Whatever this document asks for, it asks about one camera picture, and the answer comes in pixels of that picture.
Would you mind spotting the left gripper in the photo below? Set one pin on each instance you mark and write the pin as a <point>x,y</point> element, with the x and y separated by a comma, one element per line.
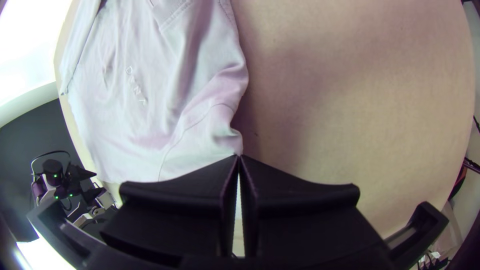
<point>75,189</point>

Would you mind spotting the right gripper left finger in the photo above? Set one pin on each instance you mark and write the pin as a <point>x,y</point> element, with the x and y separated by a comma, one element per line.
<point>187,210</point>

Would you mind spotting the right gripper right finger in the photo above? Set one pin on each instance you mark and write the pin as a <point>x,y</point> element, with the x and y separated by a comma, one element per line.
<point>300,217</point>

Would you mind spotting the grey t-shirt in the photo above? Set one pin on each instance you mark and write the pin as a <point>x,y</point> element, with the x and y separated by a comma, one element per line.
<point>157,86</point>

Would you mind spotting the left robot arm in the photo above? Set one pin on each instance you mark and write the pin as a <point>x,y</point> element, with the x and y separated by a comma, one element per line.
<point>52,169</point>

